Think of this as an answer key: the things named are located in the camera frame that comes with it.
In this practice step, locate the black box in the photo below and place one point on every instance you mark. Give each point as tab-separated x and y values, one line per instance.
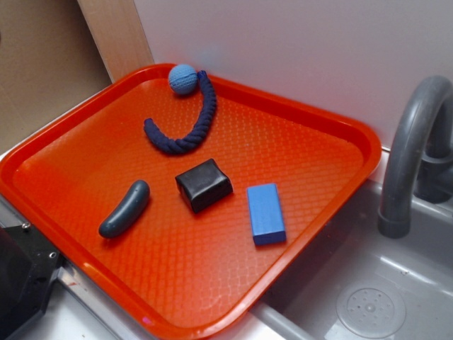
203	185

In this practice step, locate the orange plastic tray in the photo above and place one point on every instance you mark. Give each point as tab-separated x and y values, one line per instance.
180	274

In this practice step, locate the blue rectangular block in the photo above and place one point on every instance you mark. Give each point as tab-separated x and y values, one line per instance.
267	223

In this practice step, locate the dark grey toy cucumber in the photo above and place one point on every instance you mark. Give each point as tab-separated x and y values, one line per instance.
127	211

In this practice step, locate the light blue knitted ball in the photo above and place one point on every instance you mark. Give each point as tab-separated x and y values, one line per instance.
182	79

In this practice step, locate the grey plastic sink basin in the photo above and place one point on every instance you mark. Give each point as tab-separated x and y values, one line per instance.
351	282

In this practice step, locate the wooden board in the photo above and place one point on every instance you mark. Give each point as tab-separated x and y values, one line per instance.
118	34

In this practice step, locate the grey toy faucet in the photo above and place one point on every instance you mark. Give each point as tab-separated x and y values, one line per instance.
420	160

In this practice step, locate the black metal mount block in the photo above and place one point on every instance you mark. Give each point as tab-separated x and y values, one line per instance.
29	268

